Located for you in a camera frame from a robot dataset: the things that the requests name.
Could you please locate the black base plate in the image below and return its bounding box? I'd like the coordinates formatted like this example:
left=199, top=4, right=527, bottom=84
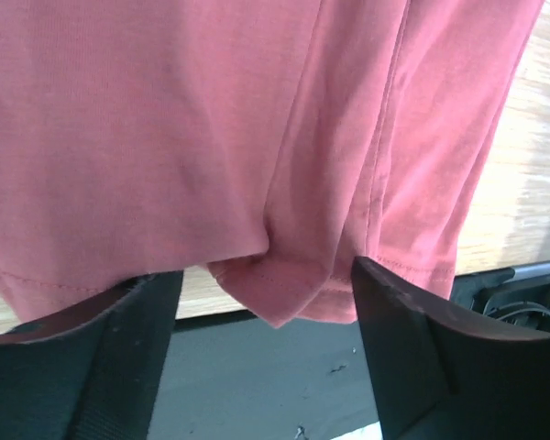
left=146, top=256, right=550, bottom=440

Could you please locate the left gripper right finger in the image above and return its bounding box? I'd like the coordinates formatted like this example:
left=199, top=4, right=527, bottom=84
left=351, top=258, right=550, bottom=439

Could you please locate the pink tank top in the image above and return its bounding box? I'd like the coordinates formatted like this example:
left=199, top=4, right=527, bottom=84
left=0, top=1, right=542, bottom=326

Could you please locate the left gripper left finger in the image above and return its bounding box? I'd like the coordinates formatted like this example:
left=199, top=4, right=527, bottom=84
left=0, top=271, right=183, bottom=439

